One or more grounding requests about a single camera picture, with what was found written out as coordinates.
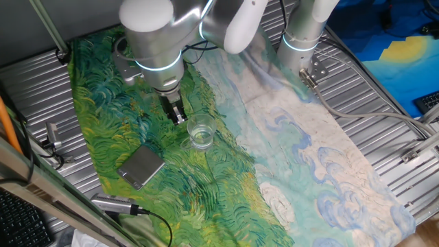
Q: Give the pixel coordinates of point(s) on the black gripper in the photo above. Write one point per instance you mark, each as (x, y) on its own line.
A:
(171, 103)

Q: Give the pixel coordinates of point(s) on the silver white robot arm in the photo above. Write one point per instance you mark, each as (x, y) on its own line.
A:
(151, 41)

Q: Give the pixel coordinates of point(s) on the silver digital pocket scale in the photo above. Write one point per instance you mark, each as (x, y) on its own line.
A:
(140, 166)

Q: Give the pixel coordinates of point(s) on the green blue painted tablecloth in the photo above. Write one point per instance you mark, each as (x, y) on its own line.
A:
(205, 206)

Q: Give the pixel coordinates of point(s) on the black pole clamp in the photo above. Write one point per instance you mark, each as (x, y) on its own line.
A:
(63, 55)

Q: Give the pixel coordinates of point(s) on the white crumpled paper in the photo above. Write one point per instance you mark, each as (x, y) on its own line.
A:
(84, 240)

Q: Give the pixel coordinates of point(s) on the green metal pole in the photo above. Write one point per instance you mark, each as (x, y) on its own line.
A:
(48, 24)

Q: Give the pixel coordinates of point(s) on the orange tube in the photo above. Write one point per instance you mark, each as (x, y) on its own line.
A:
(7, 127)

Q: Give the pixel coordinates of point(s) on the black keyboard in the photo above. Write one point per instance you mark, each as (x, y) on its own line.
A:
(428, 101)
(20, 223)

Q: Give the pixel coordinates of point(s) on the blue cloth with yellow sun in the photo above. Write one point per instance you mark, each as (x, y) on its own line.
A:
(394, 75)

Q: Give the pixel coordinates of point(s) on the black device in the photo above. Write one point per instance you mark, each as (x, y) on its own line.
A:
(432, 29)

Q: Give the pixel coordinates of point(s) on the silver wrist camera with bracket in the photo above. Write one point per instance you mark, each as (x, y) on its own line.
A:
(128, 73)

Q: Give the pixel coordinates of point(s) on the long silver camera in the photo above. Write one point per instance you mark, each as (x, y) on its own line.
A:
(109, 203)

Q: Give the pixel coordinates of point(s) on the small silver camera on stand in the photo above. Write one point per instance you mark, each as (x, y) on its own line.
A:
(53, 133)

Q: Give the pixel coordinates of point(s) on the aluminium frame beam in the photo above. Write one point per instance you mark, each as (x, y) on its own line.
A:
(51, 195)

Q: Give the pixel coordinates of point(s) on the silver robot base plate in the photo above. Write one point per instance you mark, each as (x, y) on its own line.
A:
(319, 68)

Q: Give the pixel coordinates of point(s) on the small metal corner bracket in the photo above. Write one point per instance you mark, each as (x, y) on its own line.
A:
(409, 156)

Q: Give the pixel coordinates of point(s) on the aluminium profile rail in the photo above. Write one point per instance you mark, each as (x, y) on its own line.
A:
(428, 142)

